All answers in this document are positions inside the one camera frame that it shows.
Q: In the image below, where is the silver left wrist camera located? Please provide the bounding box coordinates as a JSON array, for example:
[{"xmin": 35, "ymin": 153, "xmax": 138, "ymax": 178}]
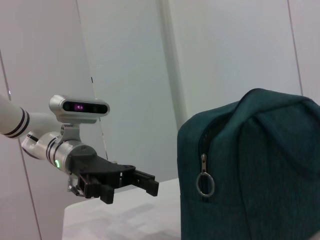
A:
[{"xmin": 49, "ymin": 94, "xmax": 110, "ymax": 145}]

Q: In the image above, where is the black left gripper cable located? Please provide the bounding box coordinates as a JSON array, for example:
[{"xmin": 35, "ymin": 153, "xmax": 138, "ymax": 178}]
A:
[{"xmin": 66, "ymin": 174, "xmax": 81, "ymax": 197}]

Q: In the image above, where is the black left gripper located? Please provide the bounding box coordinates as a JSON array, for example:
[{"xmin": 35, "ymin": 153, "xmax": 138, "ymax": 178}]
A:
[{"xmin": 68, "ymin": 144, "xmax": 160, "ymax": 205}]

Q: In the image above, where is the teal insulated lunch bag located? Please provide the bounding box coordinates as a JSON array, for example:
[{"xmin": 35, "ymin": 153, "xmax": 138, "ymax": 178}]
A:
[{"xmin": 176, "ymin": 87, "xmax": 320, "ymax": 240}]

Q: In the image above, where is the metal zipper pull ring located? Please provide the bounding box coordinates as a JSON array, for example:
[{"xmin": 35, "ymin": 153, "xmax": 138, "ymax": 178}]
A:
[{"xmin": 196, "ymin": 153, "xmax": 216, "ymax": 198}]

